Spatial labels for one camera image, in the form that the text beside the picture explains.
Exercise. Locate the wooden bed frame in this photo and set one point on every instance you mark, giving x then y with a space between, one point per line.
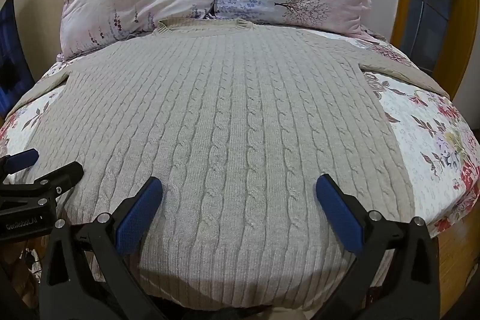
461 267

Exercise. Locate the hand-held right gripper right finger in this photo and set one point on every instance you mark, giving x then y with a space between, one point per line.
337 215

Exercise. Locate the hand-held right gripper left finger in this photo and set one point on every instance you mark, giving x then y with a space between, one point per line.
138 218

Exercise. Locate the dark blue cloth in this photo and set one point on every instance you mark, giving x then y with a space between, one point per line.
11 54

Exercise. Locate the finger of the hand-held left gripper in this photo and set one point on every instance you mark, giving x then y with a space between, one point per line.
67 172
22 159

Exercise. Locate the floral bed sheet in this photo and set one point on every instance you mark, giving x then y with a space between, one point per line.
423 140

